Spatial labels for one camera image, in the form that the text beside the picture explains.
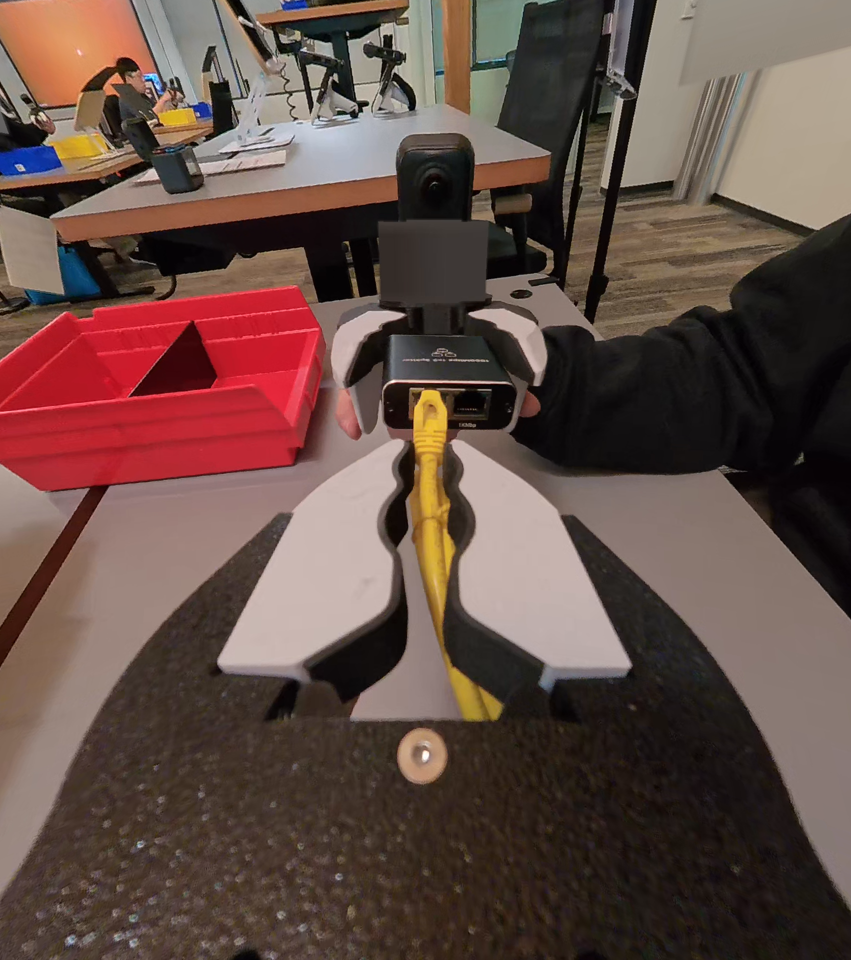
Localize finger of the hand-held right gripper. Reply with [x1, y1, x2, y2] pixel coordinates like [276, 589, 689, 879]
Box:
[331, 307, 412, 437]
[469, 303, 550, 433]

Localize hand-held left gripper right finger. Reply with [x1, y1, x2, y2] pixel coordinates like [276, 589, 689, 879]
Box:
[443, 439, 634, 696]

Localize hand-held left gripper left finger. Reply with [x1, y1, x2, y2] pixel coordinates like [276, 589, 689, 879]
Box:
[217, 441, 409, 703]

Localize black ethernet splitter box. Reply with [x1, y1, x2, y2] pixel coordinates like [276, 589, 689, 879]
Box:
[382, 334, 523, 433]

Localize yellow ethernet cable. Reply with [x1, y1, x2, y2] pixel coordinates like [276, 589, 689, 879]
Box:
[410, 388, 506, 723]

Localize person's right hand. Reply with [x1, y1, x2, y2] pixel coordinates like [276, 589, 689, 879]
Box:
[334, 385, 544, 444]

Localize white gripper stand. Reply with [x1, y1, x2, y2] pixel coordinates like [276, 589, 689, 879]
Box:
[298, 46, 363, 126]
[232, 63, 296, 148]
[362, 41, 418, 116]

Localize grey desk with wooden edge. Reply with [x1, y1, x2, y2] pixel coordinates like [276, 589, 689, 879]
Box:
[50, 103, 552, 303]

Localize wooden pillar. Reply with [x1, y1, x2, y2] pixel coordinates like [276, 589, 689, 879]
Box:
[441, 0, 472, 115]

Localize black office chair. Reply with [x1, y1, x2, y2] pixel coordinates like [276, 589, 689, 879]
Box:
[487, 0, 610, 280]

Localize black tripod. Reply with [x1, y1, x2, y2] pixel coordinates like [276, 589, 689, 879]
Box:
[581, 0, 640, 325]

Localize black bin divider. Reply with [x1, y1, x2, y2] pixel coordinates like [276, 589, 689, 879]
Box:
[128, 321, 219, 398]

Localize white paper sheets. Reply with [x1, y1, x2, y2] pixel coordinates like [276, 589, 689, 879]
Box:
[133, 133, 296, 186]

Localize red plastic bin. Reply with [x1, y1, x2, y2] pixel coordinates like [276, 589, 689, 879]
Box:
[0, 285, 326, 493]

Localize black pen holder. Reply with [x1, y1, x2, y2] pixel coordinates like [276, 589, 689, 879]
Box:
[149, 144, 206, 195]

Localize blue bag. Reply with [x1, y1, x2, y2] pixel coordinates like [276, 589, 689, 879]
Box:
[24, 243, 103, 306]

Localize person's black clothed torso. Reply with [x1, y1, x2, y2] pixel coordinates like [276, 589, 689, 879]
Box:
[725, 144, 851, 661]

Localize white sign board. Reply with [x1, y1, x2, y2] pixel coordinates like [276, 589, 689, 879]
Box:
[0, 205, 67, 295]

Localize blue plastic bin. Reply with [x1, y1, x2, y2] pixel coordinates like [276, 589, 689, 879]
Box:
[0, 145, 61, 176]

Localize orange wall screen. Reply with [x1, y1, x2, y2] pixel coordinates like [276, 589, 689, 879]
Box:
[0, 0, 163, 111]

